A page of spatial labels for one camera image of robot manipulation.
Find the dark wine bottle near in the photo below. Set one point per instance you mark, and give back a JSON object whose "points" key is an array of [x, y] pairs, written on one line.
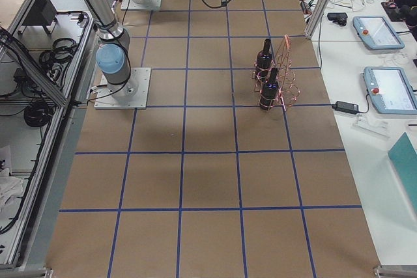
{"points": [[269, 90]]}

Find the white crumpled cloth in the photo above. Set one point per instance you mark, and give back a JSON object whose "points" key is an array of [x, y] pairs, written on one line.
{"points": [[11, 186]]}

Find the teal folder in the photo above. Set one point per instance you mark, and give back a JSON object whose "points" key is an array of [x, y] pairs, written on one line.
{"points": [[403, 157]]}

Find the dark wine bottle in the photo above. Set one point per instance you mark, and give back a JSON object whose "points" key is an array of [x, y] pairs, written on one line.
{"points": [[269, 90], [263, 62]]}

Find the teach pendant far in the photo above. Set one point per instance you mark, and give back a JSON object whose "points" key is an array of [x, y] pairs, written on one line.
{"points": [[377, 33]]}

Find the copper wire bottle basket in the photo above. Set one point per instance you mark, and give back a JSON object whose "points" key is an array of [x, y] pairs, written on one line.
{"points": [[288, 92]]}

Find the dark wine bottle far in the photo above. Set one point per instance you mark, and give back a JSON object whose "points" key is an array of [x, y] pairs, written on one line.
{"points": [[263, 62]]}

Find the teach pendant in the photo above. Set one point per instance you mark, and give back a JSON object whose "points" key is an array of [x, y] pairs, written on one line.
{"points": [[390, 91], [377, 33]]}

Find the black power adapter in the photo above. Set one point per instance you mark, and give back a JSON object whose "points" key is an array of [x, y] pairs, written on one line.
{"points": [[345, 107]]}

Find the black handheld device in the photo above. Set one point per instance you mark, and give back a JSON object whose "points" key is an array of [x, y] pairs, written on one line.
{"points": [[339, 18]]}

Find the teach pendant near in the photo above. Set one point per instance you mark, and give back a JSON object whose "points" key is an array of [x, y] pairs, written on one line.
{"points": [[390, 91]]}

